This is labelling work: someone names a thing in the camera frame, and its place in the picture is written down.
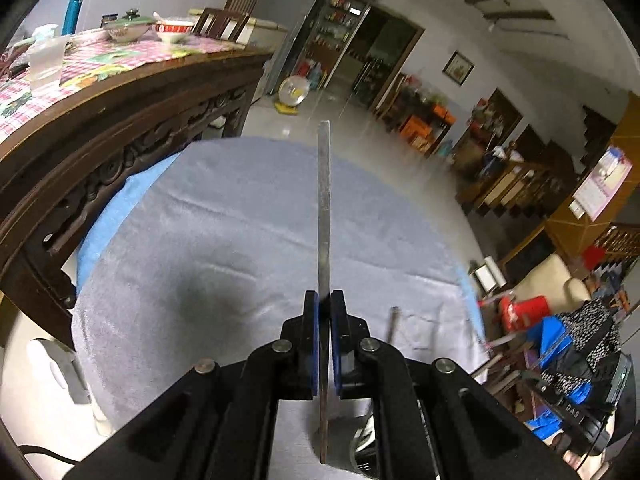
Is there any clear plastic container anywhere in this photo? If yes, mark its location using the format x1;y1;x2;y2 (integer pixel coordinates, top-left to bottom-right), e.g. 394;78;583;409
27;35;69;96

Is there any framed wall picture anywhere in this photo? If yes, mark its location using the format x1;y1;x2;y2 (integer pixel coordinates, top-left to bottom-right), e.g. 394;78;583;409
442;51;475;85

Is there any steel utensil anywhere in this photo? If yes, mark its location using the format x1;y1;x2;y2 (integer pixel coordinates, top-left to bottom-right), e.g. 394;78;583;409
317;120;334;464

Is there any shelf of bottles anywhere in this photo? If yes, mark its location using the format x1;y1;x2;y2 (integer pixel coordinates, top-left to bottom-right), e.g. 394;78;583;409
304;0;372;92

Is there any grey refrigerator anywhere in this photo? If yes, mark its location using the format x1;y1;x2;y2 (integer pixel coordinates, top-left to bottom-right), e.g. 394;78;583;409
251;0;339;97

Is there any dark wooden chair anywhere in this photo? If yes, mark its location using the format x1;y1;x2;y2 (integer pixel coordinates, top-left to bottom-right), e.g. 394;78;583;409
192;7;251;44

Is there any blue thermos bottle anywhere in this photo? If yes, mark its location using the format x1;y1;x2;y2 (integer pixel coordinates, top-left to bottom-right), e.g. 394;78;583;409
63;0;87;34

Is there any red and white bowl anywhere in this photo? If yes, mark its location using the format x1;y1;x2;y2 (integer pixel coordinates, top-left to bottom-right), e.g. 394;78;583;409
153;18;196;45

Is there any black and white patterned clothing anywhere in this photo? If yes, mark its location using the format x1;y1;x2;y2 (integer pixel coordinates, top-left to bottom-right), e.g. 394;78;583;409
554;299;624;397

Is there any round steel utensil rod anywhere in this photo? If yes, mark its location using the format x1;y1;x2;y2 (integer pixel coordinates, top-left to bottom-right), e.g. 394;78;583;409
384;306;402;357

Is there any checkered floral tablecloth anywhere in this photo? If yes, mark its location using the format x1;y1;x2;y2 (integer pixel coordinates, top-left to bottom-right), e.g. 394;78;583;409
0;30;242;137

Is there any red plastic stool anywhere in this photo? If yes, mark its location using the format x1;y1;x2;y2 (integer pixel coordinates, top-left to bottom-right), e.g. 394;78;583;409
499;295;552;334

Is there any dark round utensil holder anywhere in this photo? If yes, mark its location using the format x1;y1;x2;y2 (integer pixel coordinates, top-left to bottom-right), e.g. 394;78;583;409
350;405;382;480

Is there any grey towel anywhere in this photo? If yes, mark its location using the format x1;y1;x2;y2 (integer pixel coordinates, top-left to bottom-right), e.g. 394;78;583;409
70;137;492;480

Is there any beige armchair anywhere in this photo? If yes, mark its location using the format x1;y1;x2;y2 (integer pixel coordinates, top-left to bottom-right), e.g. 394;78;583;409
509;254;592;312

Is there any lidded floral bowl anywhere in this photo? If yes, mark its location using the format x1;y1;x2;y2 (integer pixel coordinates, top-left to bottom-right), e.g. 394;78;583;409
102;8;157;43

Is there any wall calendar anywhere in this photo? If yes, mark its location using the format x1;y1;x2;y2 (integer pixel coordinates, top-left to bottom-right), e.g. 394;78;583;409
571;145;634;222

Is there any white floor appliance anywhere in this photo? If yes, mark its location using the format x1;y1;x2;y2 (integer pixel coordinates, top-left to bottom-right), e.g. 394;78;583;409
26;337;94;407

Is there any carved dark wooden table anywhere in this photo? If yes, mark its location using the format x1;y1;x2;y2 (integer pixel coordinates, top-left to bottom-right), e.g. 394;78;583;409
0;44;277;348

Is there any small electric fan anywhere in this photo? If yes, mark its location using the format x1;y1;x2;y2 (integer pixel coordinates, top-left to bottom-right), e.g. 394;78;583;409
274;75;309;116

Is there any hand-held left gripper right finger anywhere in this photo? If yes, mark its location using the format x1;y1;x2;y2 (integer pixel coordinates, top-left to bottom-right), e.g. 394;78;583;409
330;290;576;480

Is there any wooden stair railing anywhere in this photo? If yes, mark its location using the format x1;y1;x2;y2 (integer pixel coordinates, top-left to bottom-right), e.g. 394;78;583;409
456;157;558;218

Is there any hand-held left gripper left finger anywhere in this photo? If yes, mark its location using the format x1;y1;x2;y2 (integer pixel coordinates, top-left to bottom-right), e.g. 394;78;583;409
62;291;321;480

